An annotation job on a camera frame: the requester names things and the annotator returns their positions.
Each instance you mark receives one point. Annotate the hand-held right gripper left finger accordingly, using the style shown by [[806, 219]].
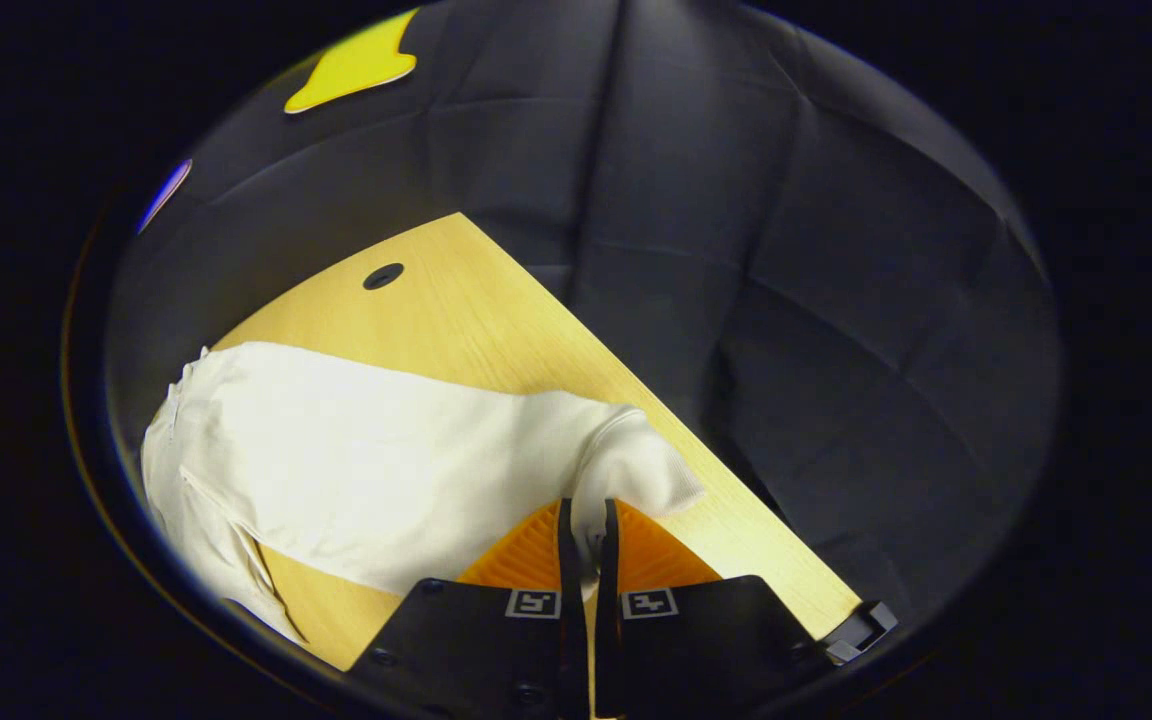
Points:
[[476, 640]]

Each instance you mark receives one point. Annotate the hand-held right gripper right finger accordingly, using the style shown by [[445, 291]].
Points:
[[706, 640]]

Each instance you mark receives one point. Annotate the cream white sweatshirt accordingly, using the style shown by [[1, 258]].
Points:
[[386, 450]]

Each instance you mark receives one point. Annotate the black backdrop cloth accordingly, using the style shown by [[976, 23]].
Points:
[[836, 300]]

